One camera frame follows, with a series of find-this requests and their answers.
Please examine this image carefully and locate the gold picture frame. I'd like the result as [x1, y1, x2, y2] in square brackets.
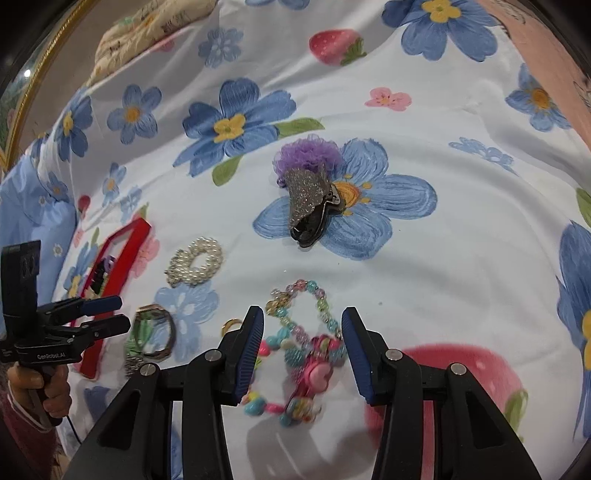
[0, 0, 100, 174]

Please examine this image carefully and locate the black scrunchie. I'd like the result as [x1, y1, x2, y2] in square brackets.
[90, 265, 109, 296]

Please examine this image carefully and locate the pink charm hair clip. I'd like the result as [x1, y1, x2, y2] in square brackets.
[242, 336, 349, 428]

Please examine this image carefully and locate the cream printed pillow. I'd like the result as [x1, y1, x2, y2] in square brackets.
[87, 0, 219, 88]

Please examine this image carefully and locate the colourful bead bracelet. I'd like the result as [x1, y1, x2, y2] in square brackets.
[265, 278, 347, 370]

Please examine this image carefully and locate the person's left hand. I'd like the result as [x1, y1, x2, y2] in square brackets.
[8, 364, 71, 417]

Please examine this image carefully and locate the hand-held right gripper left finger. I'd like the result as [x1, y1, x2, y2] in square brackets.
[69, 305, 265, 480]

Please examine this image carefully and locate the black cable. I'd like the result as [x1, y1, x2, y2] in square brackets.
[65, 413, 83, 446]

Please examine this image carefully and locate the pink printed cloth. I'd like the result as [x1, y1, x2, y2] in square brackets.
[480, 0, 591, 137]

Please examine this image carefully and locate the light blue floral quilt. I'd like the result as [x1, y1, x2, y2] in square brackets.
[0, 157, 80, 305]

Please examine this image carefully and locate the purple tulle glitter hair clip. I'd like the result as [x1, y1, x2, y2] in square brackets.
[272, 137, 348, 250]

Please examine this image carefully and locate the silver chain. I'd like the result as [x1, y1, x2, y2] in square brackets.
[123, 353, 149, 378]

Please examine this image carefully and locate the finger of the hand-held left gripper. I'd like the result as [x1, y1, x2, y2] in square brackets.
[69, 315, 132, 345]
[39, 295, 123, 320]

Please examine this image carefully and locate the red jewelry tray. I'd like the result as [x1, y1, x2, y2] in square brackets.
[76, 218, 153, 380]

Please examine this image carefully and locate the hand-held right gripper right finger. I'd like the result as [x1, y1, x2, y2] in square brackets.
[341, 307, 543, 480]

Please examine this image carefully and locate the brown bangle bracelet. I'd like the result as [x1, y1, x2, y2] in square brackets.
[133, 305, 179, 361]

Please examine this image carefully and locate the white floral blanket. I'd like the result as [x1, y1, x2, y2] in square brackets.
[0, 0, 591, 480]

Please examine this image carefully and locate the pearl hair clip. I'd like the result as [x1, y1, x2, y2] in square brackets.
[166, 236, 223, 287]

